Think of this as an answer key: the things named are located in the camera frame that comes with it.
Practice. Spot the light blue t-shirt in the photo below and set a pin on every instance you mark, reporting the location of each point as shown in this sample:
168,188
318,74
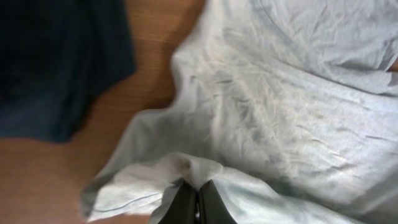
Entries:
289,107

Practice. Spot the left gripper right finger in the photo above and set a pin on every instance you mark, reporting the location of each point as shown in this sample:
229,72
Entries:
212,210

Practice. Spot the navy blue folded garment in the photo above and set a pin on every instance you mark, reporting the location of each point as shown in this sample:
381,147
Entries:
57,57

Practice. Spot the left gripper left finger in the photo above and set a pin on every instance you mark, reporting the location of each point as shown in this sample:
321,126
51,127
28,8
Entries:
183,208

